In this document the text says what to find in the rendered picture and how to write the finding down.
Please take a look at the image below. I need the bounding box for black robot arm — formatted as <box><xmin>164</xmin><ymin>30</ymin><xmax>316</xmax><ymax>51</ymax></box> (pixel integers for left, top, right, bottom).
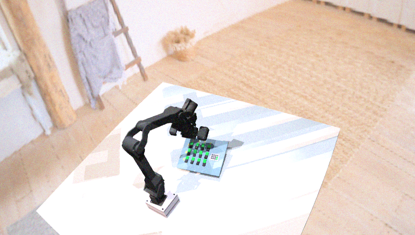
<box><xmin>122</xmin><ymin>98</ymin><xmax>198</xmax><ymax>206</ymax></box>

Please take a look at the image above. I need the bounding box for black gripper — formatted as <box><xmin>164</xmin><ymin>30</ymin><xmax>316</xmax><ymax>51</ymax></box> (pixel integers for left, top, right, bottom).
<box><xmin>169</xmin><ymin>120</ymin><xmax>209</xmax><ymax>141</ymax></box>

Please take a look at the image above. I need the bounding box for light blue switch panel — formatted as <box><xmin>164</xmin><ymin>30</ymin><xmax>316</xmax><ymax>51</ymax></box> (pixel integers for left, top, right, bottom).
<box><xmin>176</xmin><ymin>137</ymin><xmax>229</xmax><ymax>177</ymax></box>

